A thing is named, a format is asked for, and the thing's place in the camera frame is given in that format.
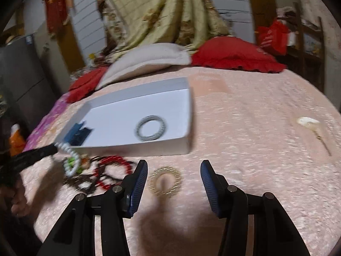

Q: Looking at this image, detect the cream pillow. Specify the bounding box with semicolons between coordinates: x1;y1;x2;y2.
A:
94;43;192;91

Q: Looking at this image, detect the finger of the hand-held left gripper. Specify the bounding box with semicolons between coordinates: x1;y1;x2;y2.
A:
8;143;58;171

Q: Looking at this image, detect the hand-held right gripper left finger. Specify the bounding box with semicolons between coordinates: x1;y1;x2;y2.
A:
36;159;149;256

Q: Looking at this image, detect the large red frilled pillow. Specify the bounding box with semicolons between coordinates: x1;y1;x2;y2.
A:
190;36;287;74

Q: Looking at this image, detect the red bead bracelet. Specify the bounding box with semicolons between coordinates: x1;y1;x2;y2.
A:
93;156;134;191

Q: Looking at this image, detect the orange bottle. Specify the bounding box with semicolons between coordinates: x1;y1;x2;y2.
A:
9;124;26;156

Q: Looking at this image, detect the blue card piece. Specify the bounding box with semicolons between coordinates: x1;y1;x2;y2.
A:
64;123;94;146

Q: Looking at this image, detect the wooden chair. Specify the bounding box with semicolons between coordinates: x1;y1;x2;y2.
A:
276;3;327;91

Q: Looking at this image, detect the white pearl bead necklace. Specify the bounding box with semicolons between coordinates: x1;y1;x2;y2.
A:
55;142;82;177

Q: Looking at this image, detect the floral checked blanket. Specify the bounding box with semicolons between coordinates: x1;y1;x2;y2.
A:
96;0;232;56

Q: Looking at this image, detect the person's left hand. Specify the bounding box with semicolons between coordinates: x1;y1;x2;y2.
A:
11;184;30;218

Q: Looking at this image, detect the small red frilled pillow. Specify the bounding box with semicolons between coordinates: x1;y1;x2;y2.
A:
65;67;108;104

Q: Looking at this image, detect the grey refrigerator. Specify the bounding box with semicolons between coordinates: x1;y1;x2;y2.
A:
0;33;58;128

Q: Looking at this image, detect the gold bracelet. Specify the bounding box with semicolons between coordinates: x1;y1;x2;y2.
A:
149;167;182;198

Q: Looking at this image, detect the red plastic bag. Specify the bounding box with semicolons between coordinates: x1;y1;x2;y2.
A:
256;20;289;55

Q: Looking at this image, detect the grey beaded bracelet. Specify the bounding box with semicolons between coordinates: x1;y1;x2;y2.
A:
134;115;168;142

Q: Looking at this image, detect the pink bedspread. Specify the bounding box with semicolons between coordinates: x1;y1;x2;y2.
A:
20;65;341;256

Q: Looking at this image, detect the white shallow box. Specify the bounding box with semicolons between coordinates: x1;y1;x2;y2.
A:
53;77;194;156

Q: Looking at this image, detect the purple floral sheet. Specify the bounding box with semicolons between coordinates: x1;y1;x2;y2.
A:
25;96;70;150

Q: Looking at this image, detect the butterfly pendant brown cord necklace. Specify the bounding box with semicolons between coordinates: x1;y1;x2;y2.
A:
62;155;107;192

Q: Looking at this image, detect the green bead bracelet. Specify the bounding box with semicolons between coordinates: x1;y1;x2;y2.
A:
65;157;83;175

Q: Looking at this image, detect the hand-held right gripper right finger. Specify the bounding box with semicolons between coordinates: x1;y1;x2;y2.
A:
200;160;311;256

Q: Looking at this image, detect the red hanging decoration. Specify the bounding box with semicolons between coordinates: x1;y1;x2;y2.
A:
44;0;68;39

